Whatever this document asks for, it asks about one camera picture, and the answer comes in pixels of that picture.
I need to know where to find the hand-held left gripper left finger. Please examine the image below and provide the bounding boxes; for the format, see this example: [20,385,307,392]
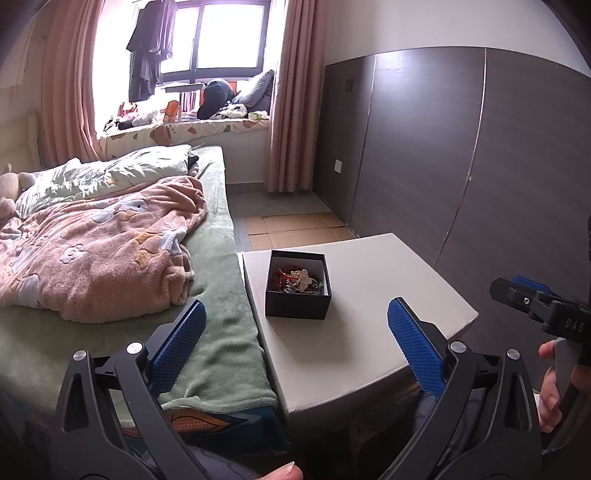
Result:
[55,298,208,480]

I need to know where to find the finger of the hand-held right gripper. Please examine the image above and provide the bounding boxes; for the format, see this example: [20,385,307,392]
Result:
[512,275,551,296]
[489,277,553,324]

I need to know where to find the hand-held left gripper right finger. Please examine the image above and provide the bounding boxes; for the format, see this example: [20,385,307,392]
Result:
[387,296,543,480]

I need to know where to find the black square box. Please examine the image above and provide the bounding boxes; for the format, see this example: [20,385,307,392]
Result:
[264,250,332,320]

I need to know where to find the person's right hand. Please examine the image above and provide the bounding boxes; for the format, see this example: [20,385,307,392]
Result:
[538,340,591,433]

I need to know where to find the person's left hand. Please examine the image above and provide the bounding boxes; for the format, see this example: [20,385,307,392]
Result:
[256,463,304,480]

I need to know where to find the white low table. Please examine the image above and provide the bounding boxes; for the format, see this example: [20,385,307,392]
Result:
[238,233,479,416]

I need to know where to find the cartoon print bed sheet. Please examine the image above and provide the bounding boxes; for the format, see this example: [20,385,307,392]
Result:
[117,406,282,444]

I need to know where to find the green bed sheet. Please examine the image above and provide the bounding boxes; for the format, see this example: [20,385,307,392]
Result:
[0,145,282,425]

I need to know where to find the pink fleece blanket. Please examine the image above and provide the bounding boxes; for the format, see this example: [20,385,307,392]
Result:
[0,175,208,324]

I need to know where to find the cardboard sheet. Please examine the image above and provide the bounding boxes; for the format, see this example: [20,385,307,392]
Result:
[245,211,358,252]

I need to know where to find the dark grey wardrobe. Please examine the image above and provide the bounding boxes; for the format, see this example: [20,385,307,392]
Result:
[314,46,591,324]

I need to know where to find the green floral duvet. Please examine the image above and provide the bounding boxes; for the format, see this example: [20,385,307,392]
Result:
[14,144,195,220]

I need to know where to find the patterned window seat cushion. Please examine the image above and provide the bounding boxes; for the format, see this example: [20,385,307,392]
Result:
[99,115,271,158]

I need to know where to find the beige plush toy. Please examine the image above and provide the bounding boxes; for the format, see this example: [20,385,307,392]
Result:
[0,162,38,217]

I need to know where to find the black bag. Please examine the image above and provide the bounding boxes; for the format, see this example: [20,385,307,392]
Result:
[196,78,236,121]

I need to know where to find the cream padded headboard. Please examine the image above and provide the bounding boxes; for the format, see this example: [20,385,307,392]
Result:
[0,111,44,176]

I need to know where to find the pink curtain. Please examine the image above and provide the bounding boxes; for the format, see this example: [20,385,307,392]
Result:
[264,0,328,193]
[39,0,109,164]

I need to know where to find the small folding table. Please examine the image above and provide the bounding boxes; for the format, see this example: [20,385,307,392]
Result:
[164,82,206,114]

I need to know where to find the grey pillow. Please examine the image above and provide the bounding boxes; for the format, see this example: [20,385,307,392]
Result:
[231,69,275,112]

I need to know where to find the dark hanging clothes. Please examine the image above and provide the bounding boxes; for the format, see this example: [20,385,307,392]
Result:
[126,0,178,103]

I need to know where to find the window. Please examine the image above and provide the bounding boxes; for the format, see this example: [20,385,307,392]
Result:
[92,0,273,88]

